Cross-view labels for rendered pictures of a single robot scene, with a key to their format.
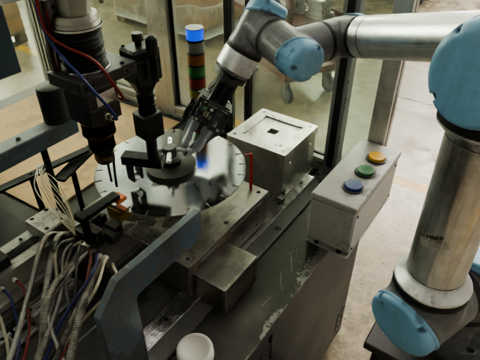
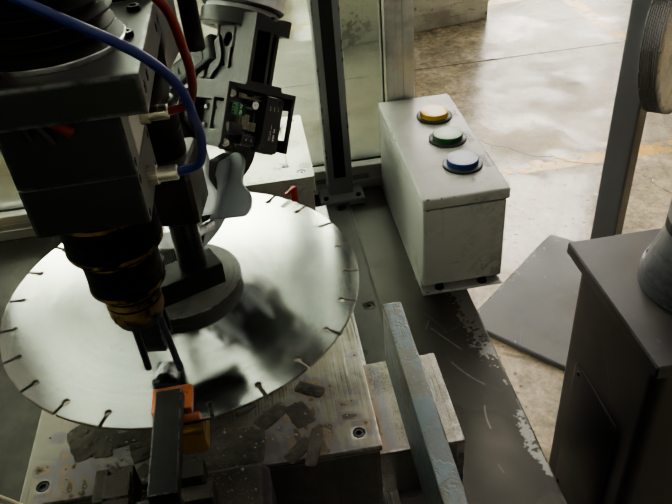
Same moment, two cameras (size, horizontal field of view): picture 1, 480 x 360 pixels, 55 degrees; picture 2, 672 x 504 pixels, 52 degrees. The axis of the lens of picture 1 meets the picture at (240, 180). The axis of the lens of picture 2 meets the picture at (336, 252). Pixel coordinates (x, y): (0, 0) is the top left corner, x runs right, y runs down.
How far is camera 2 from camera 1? 0.53 m
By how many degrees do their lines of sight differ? 32
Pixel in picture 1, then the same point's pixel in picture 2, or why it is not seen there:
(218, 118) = (273, 117)
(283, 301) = (507, 398)
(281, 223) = (364, 295)
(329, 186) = (432, 179)
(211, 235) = (342, 367)
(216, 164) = (259, 235)
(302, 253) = (442, 316)
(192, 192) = (289, 299)
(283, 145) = (289, 163)
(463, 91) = not seen: outside the picture
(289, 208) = not seen: hidden behind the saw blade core
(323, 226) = (453, 250)
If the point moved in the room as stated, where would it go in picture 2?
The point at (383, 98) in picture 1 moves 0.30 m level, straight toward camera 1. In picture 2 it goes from (397, 17) to (528, 93)
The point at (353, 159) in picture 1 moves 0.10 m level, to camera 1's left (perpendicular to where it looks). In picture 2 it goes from (409, 131) to (358, 159)
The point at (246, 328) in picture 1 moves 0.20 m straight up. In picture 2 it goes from (516, 478) to (535, 333)
